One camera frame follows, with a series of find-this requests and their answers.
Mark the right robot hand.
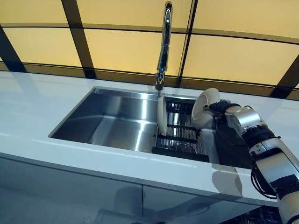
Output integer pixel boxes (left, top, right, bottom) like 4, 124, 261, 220
204, 99, 232, 117

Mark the cream ceramic plate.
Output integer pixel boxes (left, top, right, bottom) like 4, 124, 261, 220
157, 96, 169, 137
191, 88, 221, 129

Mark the black dish drying rack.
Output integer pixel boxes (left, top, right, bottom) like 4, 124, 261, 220
151, 96, 210, 162

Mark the chrome pull-down kitchen faucet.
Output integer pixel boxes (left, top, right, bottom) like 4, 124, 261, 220
155, 0, 174, 91

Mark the stainless steel sink basin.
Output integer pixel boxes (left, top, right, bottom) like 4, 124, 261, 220
48, 86, 255, 169

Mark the white cabinet door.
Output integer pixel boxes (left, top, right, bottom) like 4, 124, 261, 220
0, 156, 144, 224
142, 184, 260, 224

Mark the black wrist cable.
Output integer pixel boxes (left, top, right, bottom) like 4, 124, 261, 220
250, 162, 278, 199

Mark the black wire dishwasher rack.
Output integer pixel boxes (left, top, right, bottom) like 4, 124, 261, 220
242, 206, 281, 224

